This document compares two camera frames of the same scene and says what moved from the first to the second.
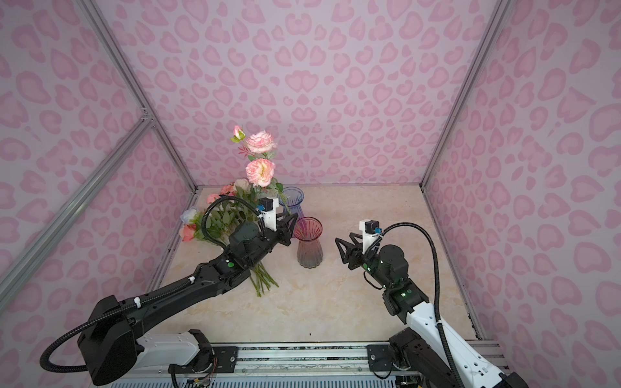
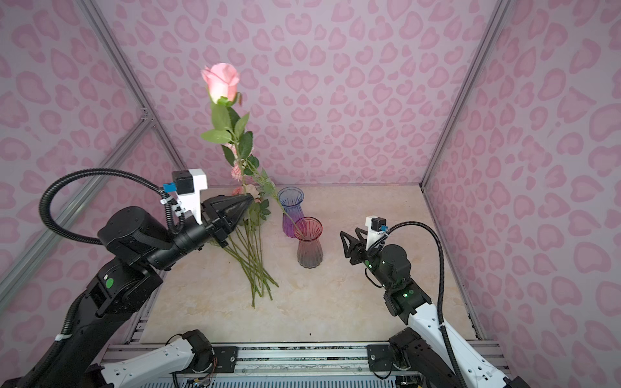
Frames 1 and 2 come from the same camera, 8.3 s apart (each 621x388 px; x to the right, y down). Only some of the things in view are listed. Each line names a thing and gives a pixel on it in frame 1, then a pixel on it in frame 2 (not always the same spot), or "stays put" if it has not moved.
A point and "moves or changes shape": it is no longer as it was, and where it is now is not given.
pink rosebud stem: (211, 198) moves or changes shape
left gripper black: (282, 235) -> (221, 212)
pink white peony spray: (259, 169) -> (249, 242)
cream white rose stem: (242, 187) -> (251, 263)
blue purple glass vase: (292, 198) stays put
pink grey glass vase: (308, 231) stays put
